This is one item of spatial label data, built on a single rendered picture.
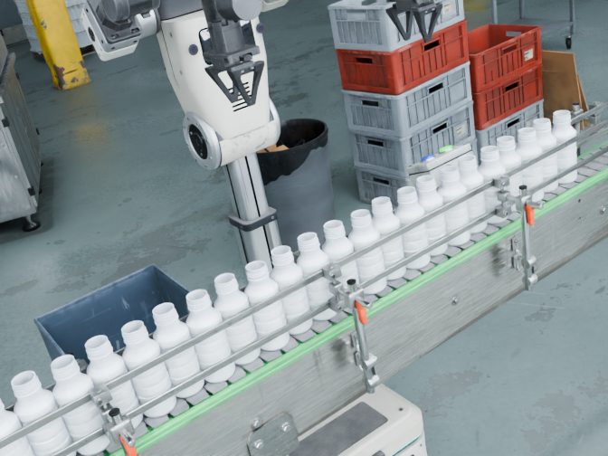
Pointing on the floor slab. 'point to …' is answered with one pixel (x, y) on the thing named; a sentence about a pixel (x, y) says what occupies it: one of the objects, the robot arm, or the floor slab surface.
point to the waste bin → (299, 180)
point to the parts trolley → (540, 22)
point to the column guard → (58, 42)
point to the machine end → (17, 147)
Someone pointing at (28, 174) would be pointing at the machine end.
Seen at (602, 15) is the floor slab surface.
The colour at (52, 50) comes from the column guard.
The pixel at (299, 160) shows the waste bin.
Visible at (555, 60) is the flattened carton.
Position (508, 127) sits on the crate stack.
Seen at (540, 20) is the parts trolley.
